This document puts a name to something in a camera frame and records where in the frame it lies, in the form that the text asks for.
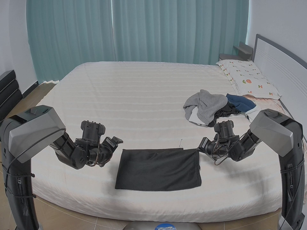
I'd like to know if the white printed pillow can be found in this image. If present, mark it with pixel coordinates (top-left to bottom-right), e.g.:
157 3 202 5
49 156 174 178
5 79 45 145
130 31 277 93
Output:
216 59 282 98

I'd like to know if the grey bedside table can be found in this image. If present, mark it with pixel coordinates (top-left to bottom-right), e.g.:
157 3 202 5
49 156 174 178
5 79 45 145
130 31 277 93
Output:
219 41 253 62

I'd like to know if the pile of clothes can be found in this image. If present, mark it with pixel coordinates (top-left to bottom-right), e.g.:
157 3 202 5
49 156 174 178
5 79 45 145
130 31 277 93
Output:
183 89 262 127

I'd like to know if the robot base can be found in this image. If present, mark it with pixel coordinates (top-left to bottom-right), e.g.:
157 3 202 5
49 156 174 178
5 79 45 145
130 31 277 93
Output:
127 222 192 230

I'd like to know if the blue-green curtain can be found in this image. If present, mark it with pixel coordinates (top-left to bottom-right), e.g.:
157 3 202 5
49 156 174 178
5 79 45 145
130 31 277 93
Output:
26 0 115 82
112 0 250 65

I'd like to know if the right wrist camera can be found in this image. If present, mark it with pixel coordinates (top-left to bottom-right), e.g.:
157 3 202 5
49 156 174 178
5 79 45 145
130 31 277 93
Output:
199 137 212 153

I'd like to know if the black T-shirt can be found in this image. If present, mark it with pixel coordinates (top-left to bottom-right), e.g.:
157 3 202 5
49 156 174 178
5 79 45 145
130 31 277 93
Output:
115 139 202 192

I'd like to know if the black chest of drawers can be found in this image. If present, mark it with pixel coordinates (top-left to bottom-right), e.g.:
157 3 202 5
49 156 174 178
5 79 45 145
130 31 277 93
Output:
0 70 24 122

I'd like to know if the bed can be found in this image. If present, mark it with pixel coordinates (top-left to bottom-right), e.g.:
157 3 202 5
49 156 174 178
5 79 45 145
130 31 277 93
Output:
30 34 307 225

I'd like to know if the black cable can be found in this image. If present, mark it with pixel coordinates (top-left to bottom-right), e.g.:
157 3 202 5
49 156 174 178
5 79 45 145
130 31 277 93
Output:
5 128 67 184

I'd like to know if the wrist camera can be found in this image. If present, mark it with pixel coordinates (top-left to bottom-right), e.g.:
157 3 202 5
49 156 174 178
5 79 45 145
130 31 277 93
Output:
199 137 212 153
104 137 118 153

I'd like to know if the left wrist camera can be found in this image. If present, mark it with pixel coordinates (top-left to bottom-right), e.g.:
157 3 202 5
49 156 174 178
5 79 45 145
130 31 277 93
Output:
104 137 118 153

